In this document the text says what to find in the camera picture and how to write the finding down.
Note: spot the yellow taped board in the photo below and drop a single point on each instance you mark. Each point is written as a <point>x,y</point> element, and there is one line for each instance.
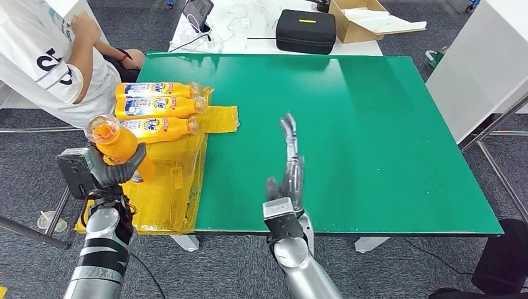
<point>169,194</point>

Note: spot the blue caster wheel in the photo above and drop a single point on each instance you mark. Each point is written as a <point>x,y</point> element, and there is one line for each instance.
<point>472,5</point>
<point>170,4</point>

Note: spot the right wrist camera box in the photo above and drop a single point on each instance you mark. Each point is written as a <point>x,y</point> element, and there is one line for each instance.
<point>282,221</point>

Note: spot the person's right hand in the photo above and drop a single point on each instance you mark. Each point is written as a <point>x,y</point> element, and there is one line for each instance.
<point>85,31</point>

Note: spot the person's right forearm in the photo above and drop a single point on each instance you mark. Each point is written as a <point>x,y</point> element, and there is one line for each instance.
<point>82,70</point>

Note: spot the person's left hand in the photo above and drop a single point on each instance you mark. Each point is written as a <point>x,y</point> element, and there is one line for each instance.
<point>136,60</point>

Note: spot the orange detergent bottle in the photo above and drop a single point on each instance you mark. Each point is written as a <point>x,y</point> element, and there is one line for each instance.
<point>117,144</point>
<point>156,90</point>
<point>165,128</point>
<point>161,107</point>

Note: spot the tablet on stand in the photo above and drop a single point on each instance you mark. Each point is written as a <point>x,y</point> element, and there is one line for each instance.
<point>198,11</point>

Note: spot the white foam sheet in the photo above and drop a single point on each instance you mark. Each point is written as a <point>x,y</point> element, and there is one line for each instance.
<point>382,22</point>

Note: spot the person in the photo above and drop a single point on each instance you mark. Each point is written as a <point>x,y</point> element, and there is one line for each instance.
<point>29,62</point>

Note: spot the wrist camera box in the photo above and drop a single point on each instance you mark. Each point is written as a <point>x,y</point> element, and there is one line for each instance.
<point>282,221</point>
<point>74,173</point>

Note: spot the clear plastic cup lid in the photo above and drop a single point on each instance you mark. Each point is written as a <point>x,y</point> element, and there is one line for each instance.
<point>50,223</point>

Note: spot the person's left forearm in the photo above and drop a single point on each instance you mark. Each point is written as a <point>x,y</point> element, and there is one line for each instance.
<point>111,51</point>

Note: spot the yellow floor marker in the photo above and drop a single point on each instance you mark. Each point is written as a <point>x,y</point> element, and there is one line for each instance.
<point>3,293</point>

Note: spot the brown cardboard box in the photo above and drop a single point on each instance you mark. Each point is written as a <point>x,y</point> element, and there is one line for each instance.
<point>349,31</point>

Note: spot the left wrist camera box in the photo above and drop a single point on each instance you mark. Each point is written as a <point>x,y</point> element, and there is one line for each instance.
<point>74,173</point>

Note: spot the dark metal bar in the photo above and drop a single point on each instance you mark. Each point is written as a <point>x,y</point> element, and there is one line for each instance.
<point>31,232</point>

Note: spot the small black device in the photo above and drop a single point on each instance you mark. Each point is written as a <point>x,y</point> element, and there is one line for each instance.
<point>322,5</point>

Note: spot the green and white object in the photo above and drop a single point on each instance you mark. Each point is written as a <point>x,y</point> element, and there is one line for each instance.
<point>434,61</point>

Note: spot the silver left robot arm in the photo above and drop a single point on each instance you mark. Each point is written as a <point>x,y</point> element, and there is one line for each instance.
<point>101,231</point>

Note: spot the white table foot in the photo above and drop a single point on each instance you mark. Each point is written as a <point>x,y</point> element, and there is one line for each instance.
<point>371,244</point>
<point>185,243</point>

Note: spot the black zip case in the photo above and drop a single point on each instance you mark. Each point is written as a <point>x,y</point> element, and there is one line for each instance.
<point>305,35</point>

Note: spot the white cabinet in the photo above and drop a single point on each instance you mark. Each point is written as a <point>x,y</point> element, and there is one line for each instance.
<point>478,62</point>

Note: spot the grey metal leg frame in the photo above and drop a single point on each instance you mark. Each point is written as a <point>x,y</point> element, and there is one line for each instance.
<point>57,212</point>
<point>495,122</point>

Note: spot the thin black rod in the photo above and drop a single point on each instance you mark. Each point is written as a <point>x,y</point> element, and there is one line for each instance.
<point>260,38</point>

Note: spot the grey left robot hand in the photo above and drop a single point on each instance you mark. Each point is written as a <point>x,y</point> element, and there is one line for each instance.
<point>115,175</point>

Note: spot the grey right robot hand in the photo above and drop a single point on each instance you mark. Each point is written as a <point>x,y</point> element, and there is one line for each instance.
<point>295,181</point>

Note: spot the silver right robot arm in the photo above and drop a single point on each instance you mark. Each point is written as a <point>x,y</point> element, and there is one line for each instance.
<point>301,272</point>

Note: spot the white table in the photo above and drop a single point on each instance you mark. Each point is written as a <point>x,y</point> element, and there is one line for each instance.
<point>255,45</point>

